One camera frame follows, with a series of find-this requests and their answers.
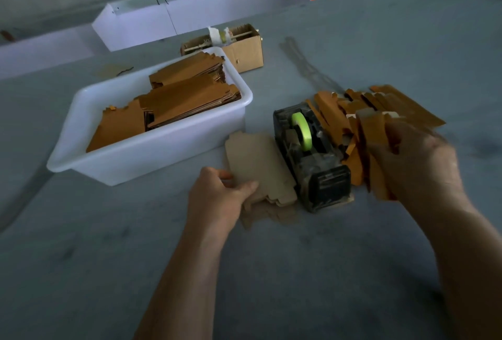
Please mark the white plastic bin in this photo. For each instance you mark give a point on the white plastic bin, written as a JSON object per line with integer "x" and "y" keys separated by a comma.
{"x": 145, "y": 159}

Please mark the green tape roll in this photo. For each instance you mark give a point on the green tape roll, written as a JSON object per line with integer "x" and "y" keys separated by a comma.
{"x": 302, "y": 130}

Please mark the pile of beige blanks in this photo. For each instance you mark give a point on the pile of beige blanks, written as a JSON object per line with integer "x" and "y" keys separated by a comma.
{"x": 263, "y": 163}

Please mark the small cardboard box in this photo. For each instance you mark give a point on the small cardboard box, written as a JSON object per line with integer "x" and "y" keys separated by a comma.
{"x": 249, "y": 53}

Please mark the person's right hand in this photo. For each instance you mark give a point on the person's right hand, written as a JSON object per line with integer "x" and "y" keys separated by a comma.
{"x": 420, "y": 163}

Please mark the person's right forearm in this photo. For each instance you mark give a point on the person's right forearm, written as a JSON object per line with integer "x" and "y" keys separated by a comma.
{"x": 470, "y": 269}

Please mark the pile of gold boxes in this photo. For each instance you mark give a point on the pile of gold boxes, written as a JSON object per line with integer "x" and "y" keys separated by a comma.
{"x": 337, "y": 116}

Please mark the black tape dispenser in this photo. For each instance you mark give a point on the black tape dispenser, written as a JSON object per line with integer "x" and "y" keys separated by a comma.
{"x": 318, "y": 175}

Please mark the person's left hand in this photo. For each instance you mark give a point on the person's left hand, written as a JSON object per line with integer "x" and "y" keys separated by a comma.
{"x": 216, "y": 202}

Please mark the small brown object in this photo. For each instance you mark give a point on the small brown object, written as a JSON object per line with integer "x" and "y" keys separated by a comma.
{"x": 6, "y": 35}

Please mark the person's left forearm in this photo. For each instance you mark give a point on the person's left forearm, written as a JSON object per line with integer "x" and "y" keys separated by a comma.
{"x": 180, "y": 289}

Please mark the gold cartons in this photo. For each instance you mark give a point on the gold cartons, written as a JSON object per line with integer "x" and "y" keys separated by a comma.
{"x": 188, "y": 94}

